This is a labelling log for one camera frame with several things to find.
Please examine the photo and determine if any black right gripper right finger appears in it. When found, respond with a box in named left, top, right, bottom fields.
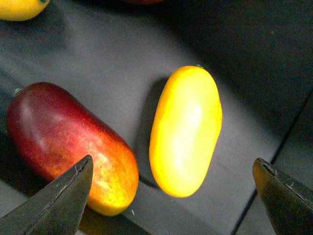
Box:
left=252, top=158, right=313, bottom=235

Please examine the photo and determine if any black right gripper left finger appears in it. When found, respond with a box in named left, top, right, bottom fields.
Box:
left=0, top=155, right=93, bottom=235

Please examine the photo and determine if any red yellow mango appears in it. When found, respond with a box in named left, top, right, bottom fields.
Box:
left=7, top=82, right=139, bottom=216

